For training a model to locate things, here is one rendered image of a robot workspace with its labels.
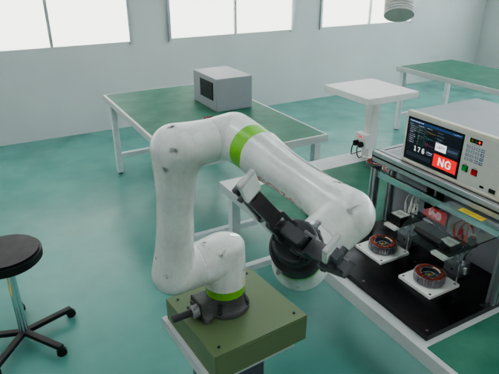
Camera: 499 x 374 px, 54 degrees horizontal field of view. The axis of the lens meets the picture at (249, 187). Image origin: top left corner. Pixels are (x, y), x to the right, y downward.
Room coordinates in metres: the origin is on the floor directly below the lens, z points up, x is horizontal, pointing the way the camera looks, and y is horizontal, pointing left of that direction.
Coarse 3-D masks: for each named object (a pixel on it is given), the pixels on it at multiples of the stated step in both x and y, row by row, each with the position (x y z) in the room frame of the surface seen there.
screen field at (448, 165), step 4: (436, 156) 1.67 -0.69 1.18; (440, 156) 1.65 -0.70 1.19; (436, 160) 1.66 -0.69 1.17; (440, 160) 1.65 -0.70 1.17; (444, 160) 1.63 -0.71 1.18; (448, 160) 1.62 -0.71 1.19; (452, 160) 1.60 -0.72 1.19; (432, 164) 1.67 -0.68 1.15; (436, 164) 1.66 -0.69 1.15; (440, 164) 1.64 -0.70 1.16; (444, 164) 1.63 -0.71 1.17; (448, 164) 1.62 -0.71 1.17; (452, 164) 1.60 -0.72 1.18; (456, 164) 1.59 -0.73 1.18; (440, 168) 1.64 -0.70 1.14; (444, 168) 1.63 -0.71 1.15; (448, 168) 1.61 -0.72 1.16; (452, 168) 1.60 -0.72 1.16; (452, 172) 1.59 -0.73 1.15
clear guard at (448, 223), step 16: (432, 208) 1.48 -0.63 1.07; (448, 208) 1.48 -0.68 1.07; (416, 224) 1.40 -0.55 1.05; (432, 224) 1.37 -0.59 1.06; (448, 224) 1.37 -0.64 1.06; (464, 224) 1.37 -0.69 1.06; (480, 224) 1.37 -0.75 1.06; (496, 224) 1.37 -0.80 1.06; (416, 240) 1.35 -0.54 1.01; (448, 240) 1.29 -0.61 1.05; (464, 240) 1.27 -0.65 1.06; (480, 240) 1.27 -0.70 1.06; (448, 256) 1.25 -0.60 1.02; (464, 256) 1.22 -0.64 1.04
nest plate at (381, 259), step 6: (360, 246) 1.69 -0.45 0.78; (366, 246) 1.69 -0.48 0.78; (366, 252) 1.64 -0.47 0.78; (372, 252) 1.64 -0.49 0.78; (396, 252) 1.64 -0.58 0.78; (402, 252) 1.64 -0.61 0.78; (408, 252) 1.64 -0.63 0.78; (372, 258) 1.61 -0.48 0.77; (378, 258) 1.60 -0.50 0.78; (384, 258) 1.60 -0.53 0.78; (390, 258) 1.60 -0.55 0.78; (396, 258) 1.61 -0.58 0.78
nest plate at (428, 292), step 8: (408, 272) 1.50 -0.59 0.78; (408, 280) 1.45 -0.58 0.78; (448, 280) 1.45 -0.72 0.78; (416, 288) 1.41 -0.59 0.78; (424, 288) 1.41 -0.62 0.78; (432, 288) 1.41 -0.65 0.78; (440, 288) 1.41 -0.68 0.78; (448, 288) 1.41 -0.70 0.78; (456, 288) 1.42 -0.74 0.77; (432, 296) 1.36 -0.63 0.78
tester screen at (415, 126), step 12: (408, 132) 1.79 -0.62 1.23; (420, 132) 1.74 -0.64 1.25; (432, 132) 1.70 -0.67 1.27; (444, 132) 1.65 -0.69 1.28; (408, 144) 1.78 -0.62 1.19; (420, 144) 1.73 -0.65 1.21; (432, 144) 1.69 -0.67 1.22; (444, 144) 1.64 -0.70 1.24; (456, 144) 1.60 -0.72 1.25; (408, 156) 1.78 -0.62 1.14; (432, 156) 1.68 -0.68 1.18; (444, 156) 1.64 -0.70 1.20; (456, 168) 1.58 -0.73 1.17
